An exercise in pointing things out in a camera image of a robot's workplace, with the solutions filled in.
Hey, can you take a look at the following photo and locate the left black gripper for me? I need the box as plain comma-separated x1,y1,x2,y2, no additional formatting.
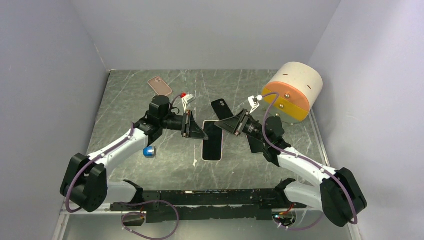
160,109,208,140

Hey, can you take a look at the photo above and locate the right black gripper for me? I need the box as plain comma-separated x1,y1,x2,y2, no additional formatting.
214,108,271,145

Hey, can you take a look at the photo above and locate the beige phone case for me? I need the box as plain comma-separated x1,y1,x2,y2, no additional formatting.
201,119,225,163

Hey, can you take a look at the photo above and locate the black smartphone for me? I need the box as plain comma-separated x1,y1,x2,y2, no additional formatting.
202,120,223,161

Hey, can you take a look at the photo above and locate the black phone case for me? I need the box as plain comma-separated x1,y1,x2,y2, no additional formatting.
211,98,234,121

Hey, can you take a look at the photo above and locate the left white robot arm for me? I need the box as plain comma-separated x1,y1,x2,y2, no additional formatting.
59,93,209,213

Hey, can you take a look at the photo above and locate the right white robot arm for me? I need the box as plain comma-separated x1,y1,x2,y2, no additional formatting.
215,109,368,227

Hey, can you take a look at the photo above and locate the pink phone case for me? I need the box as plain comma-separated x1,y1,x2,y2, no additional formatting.
147,76,173,96

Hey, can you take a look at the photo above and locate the blue grey small cylinder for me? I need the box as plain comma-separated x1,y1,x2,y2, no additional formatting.
142,146,157,158

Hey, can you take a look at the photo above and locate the round drawer cabinet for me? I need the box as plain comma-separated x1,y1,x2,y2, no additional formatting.
261,62,323,124

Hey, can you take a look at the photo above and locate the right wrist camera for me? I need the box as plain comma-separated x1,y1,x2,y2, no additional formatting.
247,95,263,115

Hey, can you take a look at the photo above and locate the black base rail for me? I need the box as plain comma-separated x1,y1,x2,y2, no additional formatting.
110,188,305,223

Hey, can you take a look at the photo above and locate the aluminium frame rail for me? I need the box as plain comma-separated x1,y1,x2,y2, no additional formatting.
60,203,116,215

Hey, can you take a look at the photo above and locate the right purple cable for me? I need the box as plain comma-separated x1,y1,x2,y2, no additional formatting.
258,92,359,232

